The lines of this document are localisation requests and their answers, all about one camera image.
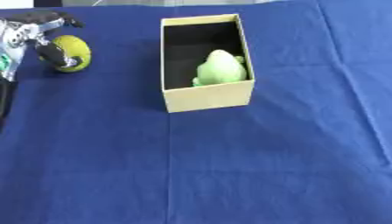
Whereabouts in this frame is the yellow-green round toy fruit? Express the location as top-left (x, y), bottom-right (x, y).
top-left (38, 34), bottom-right (94, 74)

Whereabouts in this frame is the tan cardboard box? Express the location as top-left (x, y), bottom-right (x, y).
top-left (159, 13), bottom-right (256, 114)

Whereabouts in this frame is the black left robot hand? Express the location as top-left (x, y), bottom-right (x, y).
top-left (1, 10), bottom-right (88, 69)

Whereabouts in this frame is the green soft toy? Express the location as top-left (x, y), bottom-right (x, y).
top-left (191, 49), bottom-right (250, 88)

